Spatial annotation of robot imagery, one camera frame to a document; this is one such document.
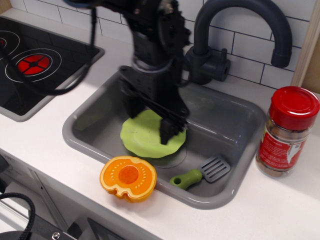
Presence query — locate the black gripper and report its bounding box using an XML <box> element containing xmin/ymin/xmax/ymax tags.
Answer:
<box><xmin>118</xmin><ymin>62</ymin><xmax>190</xmax><ymax>145</ymax></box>

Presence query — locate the green handled grey spatula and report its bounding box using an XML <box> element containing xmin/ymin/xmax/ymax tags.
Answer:
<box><xmin>169</xmin><ymin>155</ymin><xmax>231</xmax><ymax>190</ymax></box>

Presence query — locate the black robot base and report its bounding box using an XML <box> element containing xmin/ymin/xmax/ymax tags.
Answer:
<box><xmin>0</xmin><ymin>192</ymin><xmax>121</xmax><ymax>240</ymax></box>

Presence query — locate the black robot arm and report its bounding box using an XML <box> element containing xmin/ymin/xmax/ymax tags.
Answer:
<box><xmin>66</xmin><ymin>0</ymin><xmax>191</xmax><ymax>145</ymax></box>

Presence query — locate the green wavy plate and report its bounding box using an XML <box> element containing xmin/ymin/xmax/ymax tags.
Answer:
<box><xmin>120</xmin><ymin>109</ymin><xmax>186</xmax><ymax>159</ymax></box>

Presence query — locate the grey plastic sink basin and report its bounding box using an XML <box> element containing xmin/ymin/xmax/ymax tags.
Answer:
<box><xmin>62</xmin><ymin>73</ymin><xmax>266</xmax><ymax>210</ymax></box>

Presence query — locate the orange toy pumpkin half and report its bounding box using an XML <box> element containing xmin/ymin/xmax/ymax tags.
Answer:
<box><xmin>99</xmin><ymin>155</ymin><xmax>157</xmax><ymax>203</ymax></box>

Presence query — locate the dark grey faucet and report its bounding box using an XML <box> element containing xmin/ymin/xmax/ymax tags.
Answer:
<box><xmin>186</xmin><ymin>0</ymin><xmax>293</xmax><ymax>85</ymax></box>

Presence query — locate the black toy stovetop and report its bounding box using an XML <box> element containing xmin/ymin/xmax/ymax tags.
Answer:
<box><xmin>0</xmin><ymin>16</ymin><xmax>90</xmax><ymax>122</ymax></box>

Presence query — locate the red lidded spice jar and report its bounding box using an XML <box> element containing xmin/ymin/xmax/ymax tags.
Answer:
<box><xmin>255</xmin><ymin>86</ymin><xmax>320</xmax><ymax>178</ymax></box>

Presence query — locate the black braided cable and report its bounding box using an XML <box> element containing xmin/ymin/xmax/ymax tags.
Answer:
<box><xmin>0</xmin><ymin>7</ymin><xmax>98</xmax><ymax>96</ymax></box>

